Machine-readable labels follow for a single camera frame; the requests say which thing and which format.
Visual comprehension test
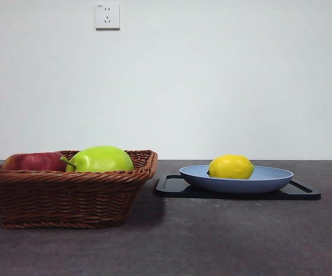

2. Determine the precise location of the brown wicker basket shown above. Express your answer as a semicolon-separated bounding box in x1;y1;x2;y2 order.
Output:
0;149;159;230

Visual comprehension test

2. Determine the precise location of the yellow lemon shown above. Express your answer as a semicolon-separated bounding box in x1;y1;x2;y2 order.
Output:
207;154;255;180

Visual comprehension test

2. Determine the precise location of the white wall socket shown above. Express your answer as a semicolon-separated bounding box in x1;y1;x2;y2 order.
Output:
95;2;121;31

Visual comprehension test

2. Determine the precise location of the green apple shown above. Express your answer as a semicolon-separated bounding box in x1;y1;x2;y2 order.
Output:
60;145;134;173

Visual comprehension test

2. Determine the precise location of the red apple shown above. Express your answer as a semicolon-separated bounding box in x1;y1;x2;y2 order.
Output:
2;152;68;173

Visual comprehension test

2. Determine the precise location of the black flat tray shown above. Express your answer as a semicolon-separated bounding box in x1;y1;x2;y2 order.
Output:
153;174;322;201

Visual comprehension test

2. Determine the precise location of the blue round plate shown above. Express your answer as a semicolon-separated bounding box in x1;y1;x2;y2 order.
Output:
179;164;294;194

